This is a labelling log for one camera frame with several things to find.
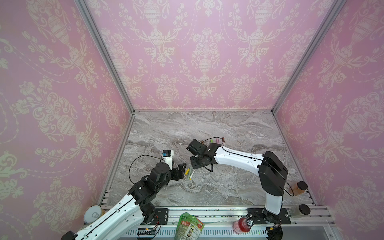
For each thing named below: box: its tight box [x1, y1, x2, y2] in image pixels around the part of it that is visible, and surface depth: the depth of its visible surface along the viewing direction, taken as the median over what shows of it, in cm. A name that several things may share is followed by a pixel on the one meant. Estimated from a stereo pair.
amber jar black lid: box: [293, 181, 308, 196], surface depth 76 cm
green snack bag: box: [174, 212, 205, 240], surface depth 71 cm
